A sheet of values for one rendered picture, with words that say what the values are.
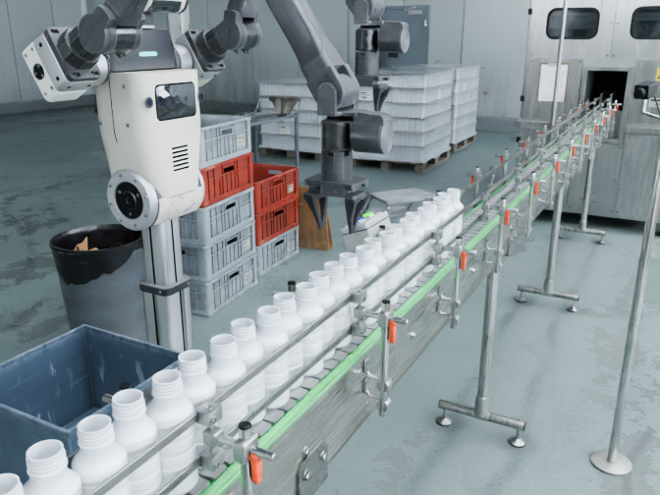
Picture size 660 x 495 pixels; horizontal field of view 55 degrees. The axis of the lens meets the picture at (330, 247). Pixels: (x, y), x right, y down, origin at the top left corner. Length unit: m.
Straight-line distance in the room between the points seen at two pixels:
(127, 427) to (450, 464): 1.95
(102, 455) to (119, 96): 1.01
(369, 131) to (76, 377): 0.90
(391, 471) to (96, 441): 1.90
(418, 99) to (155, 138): 6.32
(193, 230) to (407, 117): 4.58
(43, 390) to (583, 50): 4.98
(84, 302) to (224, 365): 2.37
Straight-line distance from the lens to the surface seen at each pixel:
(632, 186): 5.82
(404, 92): 7.81
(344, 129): 1.12
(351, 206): 1.13
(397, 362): 1.47
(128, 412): 0.81
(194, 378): 0.89
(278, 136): 8.80
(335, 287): 1.20
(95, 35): 1.41
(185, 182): 1.69
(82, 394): 1.62
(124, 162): 1.66
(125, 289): 3.24
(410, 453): 2.68
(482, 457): 2.71
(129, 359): 1.50
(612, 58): 5.74
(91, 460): 0.78
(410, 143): 7.85
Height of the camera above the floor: 1.58
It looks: 18 degrees down
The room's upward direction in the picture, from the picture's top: straight up
